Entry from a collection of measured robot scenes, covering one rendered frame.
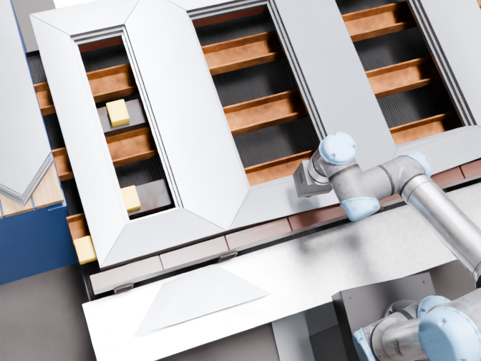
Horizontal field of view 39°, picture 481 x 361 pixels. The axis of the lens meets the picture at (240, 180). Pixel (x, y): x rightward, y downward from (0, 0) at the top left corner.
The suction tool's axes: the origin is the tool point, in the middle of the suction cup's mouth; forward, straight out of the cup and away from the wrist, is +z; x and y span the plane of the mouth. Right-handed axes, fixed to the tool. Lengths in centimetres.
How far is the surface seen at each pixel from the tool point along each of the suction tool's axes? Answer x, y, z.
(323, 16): -53, -19, 5
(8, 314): 4, 91, 91
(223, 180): -7.2, 20.2, 5.0
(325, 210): 4.2, -6.6, 8.7
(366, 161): -6.7, -20.4, 5.0
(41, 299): 1, 79, 91
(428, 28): -46, -52, 7
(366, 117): -19.6, -23.6, 5.0
